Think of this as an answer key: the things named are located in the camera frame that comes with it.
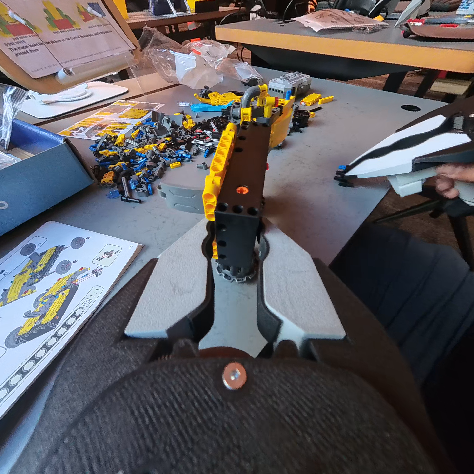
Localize papers on table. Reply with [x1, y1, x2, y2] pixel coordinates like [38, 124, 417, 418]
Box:
[293, 8, 390, 32]

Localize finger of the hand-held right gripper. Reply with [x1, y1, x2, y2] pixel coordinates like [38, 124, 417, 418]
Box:
[367, 113, 469, 160]
[344, 132, 474, 180]

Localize pile of loose brick parts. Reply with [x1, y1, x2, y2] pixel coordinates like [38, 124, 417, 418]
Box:
[91, 89, 335, 205]

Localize clear plastic bags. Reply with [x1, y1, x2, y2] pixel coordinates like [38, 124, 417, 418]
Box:
[137, 28, 264, 92]

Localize document stand with paper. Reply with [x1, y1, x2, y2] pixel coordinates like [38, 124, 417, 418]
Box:
[0, 0, 142, 94]

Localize instruction booklet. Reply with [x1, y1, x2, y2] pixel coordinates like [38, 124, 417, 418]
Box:
[0, 221, 143, 420]

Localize wooden edged table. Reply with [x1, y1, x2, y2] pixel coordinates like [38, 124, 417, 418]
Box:
[215, 4, 474, 94]

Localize blue cardboard box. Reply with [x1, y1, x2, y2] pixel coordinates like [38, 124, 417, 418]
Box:
[0, 119, 94, 238]

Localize white flat tray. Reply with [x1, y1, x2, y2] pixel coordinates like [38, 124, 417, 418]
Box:
[19, 80, 129, 120]

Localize yellow printed sheet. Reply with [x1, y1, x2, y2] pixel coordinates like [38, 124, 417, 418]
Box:
[58, 100, 166, 140]

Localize yellow black brick vehicle model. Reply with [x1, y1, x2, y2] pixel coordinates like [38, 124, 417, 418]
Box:
[157, 84, 297, 286]

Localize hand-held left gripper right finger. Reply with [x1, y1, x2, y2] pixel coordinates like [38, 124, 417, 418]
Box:
[256, 219, 346, 351]

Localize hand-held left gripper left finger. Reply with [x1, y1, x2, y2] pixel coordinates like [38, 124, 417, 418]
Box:
[125, 219, 216, 340]

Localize grey desk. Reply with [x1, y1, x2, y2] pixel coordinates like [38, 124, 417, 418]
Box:
[0, 67, 454, 474]

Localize person's right hand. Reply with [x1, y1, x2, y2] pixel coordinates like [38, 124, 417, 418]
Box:
[436, 164, 474, 201]

